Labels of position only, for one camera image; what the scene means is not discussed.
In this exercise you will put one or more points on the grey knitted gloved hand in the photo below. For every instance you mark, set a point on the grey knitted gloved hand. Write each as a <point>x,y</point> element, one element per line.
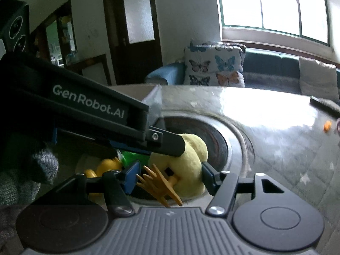
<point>20,184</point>

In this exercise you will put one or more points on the dark wooden shelf cabinet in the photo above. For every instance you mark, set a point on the dark wooden shelf cabinet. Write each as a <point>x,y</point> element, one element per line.
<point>53,40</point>

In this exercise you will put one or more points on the white cardboard box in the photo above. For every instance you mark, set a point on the white cardboard box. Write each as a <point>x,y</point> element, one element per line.
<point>149,94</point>

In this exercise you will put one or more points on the green plastic toy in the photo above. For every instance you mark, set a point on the green plastic toy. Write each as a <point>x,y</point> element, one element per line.
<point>127,158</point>

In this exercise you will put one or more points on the pink toy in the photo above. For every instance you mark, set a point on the pink toy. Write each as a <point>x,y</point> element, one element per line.
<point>338,125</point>

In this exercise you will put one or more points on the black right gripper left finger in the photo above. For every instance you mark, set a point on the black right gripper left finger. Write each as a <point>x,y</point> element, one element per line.
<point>118,185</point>

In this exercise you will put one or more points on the black remote control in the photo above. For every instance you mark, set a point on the black remote control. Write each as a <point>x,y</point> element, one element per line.
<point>332,110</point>

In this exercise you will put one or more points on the butterfly print pillow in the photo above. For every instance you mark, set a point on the butterfly print pillow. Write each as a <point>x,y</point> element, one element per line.
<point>214,65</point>

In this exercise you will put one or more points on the grey cushion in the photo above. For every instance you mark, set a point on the grey cushion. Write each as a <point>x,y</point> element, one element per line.
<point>318,79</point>

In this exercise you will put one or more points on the orange rubber duck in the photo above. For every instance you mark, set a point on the orange rubber duck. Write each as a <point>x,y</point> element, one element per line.
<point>104,166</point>

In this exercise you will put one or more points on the dark wooden door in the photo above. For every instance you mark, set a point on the dark wooden door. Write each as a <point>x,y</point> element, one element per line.
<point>133,36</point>

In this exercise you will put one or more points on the small orange toy block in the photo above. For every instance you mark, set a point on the small orange toy block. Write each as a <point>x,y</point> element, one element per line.
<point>327,126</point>

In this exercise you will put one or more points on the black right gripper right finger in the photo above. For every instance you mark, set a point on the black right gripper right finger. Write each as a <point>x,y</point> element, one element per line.
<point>222,186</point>

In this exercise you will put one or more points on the window with green frame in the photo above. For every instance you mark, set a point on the window with green frame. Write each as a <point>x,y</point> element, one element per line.
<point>308,19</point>

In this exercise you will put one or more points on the orange plastic rake toy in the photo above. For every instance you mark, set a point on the orange plastic rake toy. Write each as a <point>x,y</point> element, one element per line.
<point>157,185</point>

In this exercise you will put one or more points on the blue sofa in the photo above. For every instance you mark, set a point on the blue sofa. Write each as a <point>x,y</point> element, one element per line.
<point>261,70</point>

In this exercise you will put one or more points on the dark wooden table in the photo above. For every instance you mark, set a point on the dark wooden table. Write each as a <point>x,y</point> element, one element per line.
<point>95,68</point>

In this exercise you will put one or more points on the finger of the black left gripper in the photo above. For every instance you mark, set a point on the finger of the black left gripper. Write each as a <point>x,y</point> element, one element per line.
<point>164,142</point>

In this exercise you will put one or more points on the yellow plush chick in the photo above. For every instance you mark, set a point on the yellow plush chick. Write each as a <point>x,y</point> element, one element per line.
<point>188,166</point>

